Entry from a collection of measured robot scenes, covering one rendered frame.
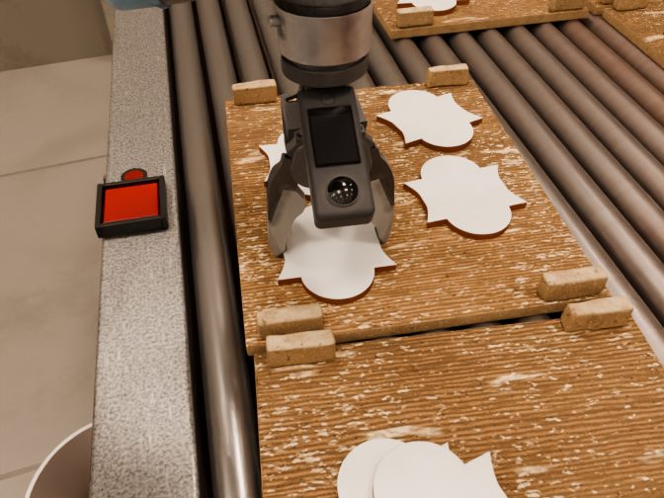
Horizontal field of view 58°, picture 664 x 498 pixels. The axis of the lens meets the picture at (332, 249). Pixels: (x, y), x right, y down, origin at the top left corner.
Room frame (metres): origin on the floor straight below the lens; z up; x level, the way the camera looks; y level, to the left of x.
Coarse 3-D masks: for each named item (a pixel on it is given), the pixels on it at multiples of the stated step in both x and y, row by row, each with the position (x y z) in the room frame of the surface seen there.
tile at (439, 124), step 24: (408, 96) 0.71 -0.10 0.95; (432, 96) 0.71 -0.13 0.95; (384, 120) 0.66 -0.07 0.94; (408, 120) 0.65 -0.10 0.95; (432, 120) 0.65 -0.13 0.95; (456, 120) 0.65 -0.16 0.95; (480, 120) 0.66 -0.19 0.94; (408, 144) 0.61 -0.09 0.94; (432, 144) 0.60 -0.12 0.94; (456, 144) 0.60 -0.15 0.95
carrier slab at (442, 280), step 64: (256, 128) 0.65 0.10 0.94; (384, 128) 0.65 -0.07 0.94; (256, 192) 0.52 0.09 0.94; (512, 192) 0.52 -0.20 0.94; (256, 256) 0.42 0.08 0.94; (448, 256) 0.42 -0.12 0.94; (512, 256) 0.42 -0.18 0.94; (576, 256) 0.42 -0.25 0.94; (256, 320) 0.34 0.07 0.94; (384, 320) 0.34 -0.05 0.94; (448, 320) 0.34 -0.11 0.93
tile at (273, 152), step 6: (282, 138) 0.61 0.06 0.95; (270, 144) 0.60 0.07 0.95; (276, 144) 0.60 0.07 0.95; (282, 144) 0.60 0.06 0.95; (264, 150) 0.59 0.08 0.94; (270, 150) 0.59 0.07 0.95; (276, 150) 0.59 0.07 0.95; (282, 150) 0.59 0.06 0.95; (270, 156) 0.58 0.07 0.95; (276, 156) 0.58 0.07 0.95; (270, 162) 0.57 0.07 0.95; (276, 162) 0.57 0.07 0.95; (300, 186) 0.52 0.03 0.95; (306, 192) 0.51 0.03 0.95; (306, 198) 0.51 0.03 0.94
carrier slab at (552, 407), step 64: (256, 384) 0.27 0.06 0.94; (320, 384) 0.27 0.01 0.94; (384, 384) 0.27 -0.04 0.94; (448, 384) 0.27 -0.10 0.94; (512, 384) 0.27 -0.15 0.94; (576, 384) 0.27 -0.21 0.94; (640, 384) 0.27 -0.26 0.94; (320, 448) 0.22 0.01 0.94; (512, 448) 0.22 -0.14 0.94; (576, 448) 0.22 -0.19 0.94; (640, 448) 0.22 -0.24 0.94
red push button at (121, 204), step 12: (108, 192) 0.53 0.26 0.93; (120, 192) 0.53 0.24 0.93; (132, 192) 0.53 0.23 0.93; (144, 192) 0.53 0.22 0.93; (156, 192) 0.53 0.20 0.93; (108, 204) 0.51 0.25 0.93; (120, 204) 0.51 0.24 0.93; (132, 204) 0.51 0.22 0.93; (144, 204) 0.51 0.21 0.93; (156, 204) 0.51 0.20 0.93; (108, 216) 0.49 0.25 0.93; (120, 216) 0.49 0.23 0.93; (132, 216) 0.49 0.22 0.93; (144, 216) 0.49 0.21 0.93
